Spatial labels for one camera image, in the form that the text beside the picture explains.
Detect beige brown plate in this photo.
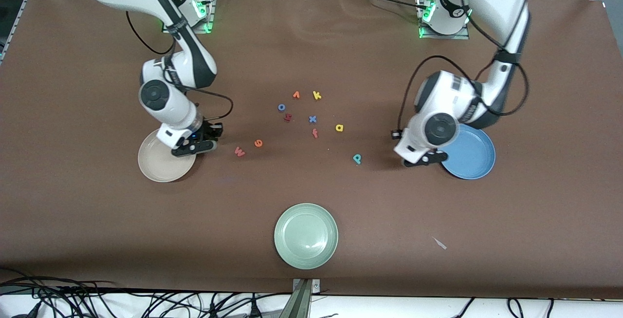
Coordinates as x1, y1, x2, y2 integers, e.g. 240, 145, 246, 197
138, 130, 198, 183

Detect black floor cables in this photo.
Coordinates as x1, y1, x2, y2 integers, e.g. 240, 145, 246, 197
450, 298, 555, 318

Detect black cable bundle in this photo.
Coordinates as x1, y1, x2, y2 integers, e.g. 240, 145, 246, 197
0, 267, 293, 318

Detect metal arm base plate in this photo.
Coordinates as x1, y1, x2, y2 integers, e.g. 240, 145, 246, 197
419, 0, 470, 40
162, 0, 215, 34

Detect pale green plate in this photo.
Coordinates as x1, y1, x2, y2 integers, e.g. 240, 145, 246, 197
274, 203, 339, 270

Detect brown table cover sheet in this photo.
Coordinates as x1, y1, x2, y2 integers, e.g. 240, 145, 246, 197
0, 0, 623, 300

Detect blue plate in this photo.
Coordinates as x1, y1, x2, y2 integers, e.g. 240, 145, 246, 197
440, 124, 496, 180

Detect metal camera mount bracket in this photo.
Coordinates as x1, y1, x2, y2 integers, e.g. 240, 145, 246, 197
280, 278, 322, 318

